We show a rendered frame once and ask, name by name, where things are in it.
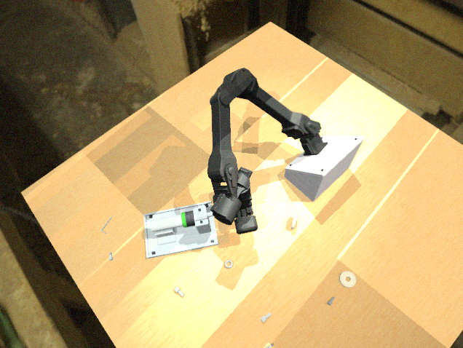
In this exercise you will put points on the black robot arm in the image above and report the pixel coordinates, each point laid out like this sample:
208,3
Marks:
222,164

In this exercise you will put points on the small grey bolt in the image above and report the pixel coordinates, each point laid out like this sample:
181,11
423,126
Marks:
178,290
264,318

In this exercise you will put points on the white flat washer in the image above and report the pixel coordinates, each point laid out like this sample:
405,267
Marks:
343,281

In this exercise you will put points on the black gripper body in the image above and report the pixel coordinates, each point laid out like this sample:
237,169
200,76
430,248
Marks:
246,224

